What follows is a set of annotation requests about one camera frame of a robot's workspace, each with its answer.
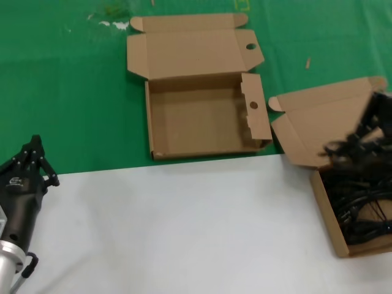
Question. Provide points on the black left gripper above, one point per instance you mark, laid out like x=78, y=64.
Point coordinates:
x=21, y=202

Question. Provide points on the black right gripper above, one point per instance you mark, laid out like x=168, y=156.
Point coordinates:
x=384, y=113

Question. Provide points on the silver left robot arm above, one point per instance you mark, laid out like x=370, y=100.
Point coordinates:
x=9, y=263

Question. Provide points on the open cardboard box, plain flaps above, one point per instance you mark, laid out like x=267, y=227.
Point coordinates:
x=312, y=122

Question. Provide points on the open cardboard box, holed flaps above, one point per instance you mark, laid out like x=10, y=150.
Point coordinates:
x=196, y=122

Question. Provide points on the green tablecloth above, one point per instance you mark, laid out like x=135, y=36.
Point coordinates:
x=61, y=92

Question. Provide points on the cardboard strip scrap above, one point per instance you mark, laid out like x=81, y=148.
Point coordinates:
x=308, y=63

